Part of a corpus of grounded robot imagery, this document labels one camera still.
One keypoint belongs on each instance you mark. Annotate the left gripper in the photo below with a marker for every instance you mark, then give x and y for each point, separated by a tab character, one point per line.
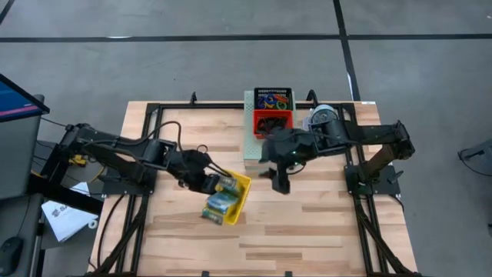
192	169

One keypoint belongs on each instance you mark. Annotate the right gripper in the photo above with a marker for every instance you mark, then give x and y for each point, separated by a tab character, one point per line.
292	148

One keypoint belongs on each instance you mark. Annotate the green card box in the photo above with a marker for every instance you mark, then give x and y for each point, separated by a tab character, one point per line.
223	201

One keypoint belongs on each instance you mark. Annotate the yellow plastic basket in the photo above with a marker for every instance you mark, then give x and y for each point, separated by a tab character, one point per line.
238	200

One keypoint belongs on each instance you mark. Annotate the red plastic basket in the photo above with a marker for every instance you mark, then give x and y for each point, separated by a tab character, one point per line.
273	114

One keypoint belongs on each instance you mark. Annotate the black plastic tray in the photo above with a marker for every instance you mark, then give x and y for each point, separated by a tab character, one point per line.
273	99

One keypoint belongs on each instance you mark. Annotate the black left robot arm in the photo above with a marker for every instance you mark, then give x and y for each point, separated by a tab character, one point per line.
115	150

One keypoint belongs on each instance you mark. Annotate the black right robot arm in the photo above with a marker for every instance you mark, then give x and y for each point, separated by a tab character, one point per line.
365	134

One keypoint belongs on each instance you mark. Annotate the black desk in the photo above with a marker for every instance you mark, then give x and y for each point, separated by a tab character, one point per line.
57	194

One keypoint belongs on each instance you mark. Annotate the green perforated metal shelf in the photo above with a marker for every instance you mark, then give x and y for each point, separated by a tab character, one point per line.
251	146

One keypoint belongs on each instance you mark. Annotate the white cylindrical cup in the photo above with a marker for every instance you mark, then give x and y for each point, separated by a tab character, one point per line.
323	113

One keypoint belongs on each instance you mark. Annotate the white tape roll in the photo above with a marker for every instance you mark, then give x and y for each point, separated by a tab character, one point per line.
89	224

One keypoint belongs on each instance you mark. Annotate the yellow clamp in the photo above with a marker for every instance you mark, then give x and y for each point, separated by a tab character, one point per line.
78	159

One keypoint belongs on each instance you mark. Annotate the white paper sheets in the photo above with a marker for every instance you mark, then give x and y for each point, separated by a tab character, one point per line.
65	221

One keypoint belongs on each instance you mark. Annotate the grey floor stand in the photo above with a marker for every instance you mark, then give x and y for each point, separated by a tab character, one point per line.
476	150

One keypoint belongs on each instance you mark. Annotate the monitor with blue screen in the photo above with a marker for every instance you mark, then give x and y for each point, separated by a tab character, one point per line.
15	104

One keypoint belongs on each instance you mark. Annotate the black computer mouse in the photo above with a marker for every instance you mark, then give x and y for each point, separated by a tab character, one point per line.
10	254

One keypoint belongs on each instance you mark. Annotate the black frame bracket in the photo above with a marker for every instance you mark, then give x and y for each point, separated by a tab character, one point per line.
310	94
193	98

